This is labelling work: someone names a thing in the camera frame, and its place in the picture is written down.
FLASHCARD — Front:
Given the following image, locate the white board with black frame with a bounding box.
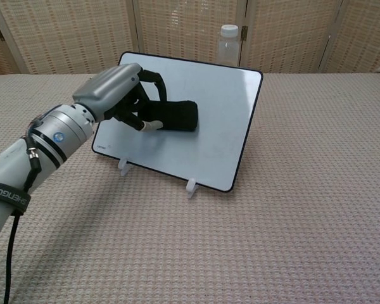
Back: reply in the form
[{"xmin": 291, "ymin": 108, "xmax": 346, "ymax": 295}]
[{"xmin": 91, "ymin": 51, "xmax": 263, "ymax": 193}]

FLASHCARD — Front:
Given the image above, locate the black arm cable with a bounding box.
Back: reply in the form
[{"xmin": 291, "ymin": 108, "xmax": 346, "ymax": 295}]
[{"xmin": 4, "ymin": 136, "xmax": 41, "ymax": 304}]

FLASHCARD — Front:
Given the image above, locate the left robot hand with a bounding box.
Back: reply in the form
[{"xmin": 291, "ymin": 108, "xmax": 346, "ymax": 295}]
[{"xmin": 72, "ymin": 63, "xmax": 170, "ymax": 133}]

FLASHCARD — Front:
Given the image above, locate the woven folding screen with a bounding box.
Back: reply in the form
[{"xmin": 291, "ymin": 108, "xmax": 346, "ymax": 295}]
[{"xmin": 0, "ymin": 0, "xmax": 380, "ymax": 79}]

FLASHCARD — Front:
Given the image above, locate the beige waffle tablecloth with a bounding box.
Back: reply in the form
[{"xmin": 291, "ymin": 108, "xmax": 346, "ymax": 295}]
[{"xmin": 0, "ymin": 72, "xmax": 380, "ymax": 304}]

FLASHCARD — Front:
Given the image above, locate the clear plastic bottle white cap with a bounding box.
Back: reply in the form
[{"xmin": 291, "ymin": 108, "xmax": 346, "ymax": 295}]
[{"xmin": 219, "ymin": 24, "xmax": 241, "ymax": 67}]

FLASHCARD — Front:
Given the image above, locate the white plastic board stand foot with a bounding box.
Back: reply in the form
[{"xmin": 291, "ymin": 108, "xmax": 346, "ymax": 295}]
[
  {"xmin": 117, "ymin": 156, "xmax": 134, "ymax": 176},
  {"xmin": 186, "ymin": 178, "xmax": 201, "ymax": 199}
]

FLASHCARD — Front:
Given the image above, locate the black whiteboard eraser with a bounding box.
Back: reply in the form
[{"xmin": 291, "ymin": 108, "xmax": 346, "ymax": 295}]
[{"xmin": 138, "ymin": 99, "xmax": 198, "ymax": 132}]

